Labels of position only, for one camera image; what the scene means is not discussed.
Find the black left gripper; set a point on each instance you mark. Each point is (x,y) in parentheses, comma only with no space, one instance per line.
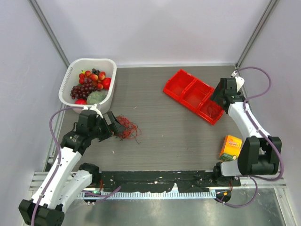
(107,133)

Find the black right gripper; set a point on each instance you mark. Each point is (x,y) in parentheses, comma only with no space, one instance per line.
(215,96)

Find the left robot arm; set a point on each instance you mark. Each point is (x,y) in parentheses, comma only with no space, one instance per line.
(48,206)

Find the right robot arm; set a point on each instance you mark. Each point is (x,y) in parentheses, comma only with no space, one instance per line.
(260,153)

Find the red compartment tray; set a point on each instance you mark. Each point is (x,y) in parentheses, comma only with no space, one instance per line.
(194,94)

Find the green melon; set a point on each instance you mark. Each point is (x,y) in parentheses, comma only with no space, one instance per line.
(95,97)

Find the red tomato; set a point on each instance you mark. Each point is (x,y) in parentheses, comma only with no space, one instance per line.
(80,102)

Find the red apple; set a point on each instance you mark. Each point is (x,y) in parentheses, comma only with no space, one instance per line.
(106,83)

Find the purple grape bunch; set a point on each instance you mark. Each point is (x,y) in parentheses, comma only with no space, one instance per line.
(83,89)

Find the orange yellow carton box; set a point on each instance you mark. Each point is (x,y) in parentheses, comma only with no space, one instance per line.
(231,148)

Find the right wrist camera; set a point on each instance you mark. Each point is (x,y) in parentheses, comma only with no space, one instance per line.
(239,80)

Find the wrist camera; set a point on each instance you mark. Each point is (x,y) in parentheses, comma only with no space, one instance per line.
(95,108)
(239,80)

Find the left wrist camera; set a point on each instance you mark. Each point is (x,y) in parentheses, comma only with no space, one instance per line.
(95,108)

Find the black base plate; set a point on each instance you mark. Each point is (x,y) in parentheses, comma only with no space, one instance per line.
(187,181)

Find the white cable duct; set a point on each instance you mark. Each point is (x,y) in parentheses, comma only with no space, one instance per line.
(170,195)

